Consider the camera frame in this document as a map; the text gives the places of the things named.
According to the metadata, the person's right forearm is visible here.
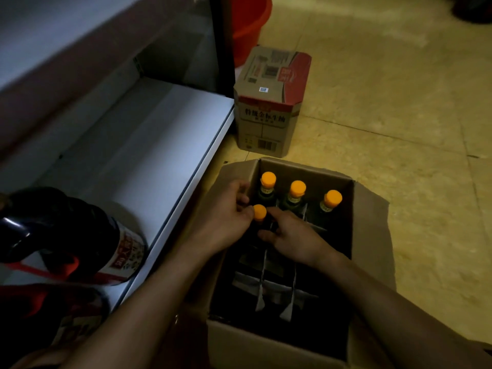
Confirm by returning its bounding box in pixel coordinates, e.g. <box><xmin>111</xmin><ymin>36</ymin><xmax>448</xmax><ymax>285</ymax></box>
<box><xmin>320</xmin><ymin>251</ymin><xmax>492</xmax><ymax>369</ymax></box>

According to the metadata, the red plastic bucket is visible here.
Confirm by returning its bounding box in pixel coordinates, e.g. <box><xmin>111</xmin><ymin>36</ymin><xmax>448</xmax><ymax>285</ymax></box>
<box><xmin>232</xmin><ymin>0</ymin><xmax>273</xmax><ymax>68</ymax></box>

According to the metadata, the person's right hand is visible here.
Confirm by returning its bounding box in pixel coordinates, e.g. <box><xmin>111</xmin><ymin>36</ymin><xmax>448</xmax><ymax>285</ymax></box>
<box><xmin>257</xmin><ymin>207</ymin><xmax>341</xmax><ymax>269</ymax></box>

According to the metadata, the person's left hand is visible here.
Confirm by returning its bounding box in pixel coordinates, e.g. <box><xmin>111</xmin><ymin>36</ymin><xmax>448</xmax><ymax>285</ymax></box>
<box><xmin>191</xmin><ymin>180</ymin><xmax>255</xmax><ymax>259</ymax></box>

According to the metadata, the black shelf post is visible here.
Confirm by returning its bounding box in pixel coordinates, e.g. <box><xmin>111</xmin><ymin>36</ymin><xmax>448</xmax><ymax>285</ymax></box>
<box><xmin>209</xmin><ymin>0</ymin><xmax>236</xmax><ymax>99</ymax></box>

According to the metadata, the dark object on floor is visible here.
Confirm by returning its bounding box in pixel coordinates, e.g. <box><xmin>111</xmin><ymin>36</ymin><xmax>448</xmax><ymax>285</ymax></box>
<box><xmin>450</xmin><ymin>0</ymin><xmax>492</xmax><ymax>24</ymax></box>

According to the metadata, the white metal shelf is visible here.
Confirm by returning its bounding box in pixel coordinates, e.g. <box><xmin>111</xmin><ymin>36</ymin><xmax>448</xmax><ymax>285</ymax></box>
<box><xmin>0</xmin><ymin>0</ymin><xmax>236</xmax><ymax>315</ymax></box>

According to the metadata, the cardboard box divider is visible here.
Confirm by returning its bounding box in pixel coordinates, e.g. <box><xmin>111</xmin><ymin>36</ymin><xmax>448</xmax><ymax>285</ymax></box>
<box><xmin>231</xmin><ymin>203</ymin><xmax>327</xmax><ymax>323</ymax></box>

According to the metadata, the open brown cardboard box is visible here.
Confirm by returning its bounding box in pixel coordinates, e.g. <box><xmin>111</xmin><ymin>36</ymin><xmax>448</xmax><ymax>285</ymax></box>
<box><xmin>154</xmin><ymin>157</ymin><xmax>397</xmax><ymax>369</ymax></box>

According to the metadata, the closed printed cardboard box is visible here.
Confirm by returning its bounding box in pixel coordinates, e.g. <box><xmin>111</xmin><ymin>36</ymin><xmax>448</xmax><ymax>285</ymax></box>
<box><xmin>233</xmin><ymin>45</ymin><xmax>312</xmax><ymax>159</ymax></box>

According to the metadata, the orange-capped dark sauce bottle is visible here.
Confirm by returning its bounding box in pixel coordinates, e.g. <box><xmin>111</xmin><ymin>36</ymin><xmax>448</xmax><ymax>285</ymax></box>
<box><xmin>251</xmin><ymin>204</ymin><xmax>278</xmax><ymax>244</ymax></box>
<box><xmin>257</xmin><ymin>171</ymin><xmax>278</xmax><ymax>207</ymax></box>
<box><xmin>282</xmin><ymin>180</ymin><xmax>308</xmax><ymax>216</ymax></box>
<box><xmin>307</xmin><ymin>190</ymin><xmax>343</xmax><ymax>229</ymax></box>

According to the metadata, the large dark sauce jug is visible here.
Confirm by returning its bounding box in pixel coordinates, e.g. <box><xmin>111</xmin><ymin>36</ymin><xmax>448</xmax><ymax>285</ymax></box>
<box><xmin>0</xmin><ymin>283</ymin><xmax>113</xmax><ymax>360</ymax></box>
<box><xmin>0</xmin><ymin>187</ymin><xmax>149</xmax><ymax>285</ymax></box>

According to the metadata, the person's left forearm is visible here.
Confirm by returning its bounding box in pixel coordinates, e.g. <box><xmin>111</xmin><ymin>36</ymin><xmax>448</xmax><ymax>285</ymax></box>
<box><xmin>61</xmin><ymin>239</ymin><xmax>228</xmax><ymax>369</ymax></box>

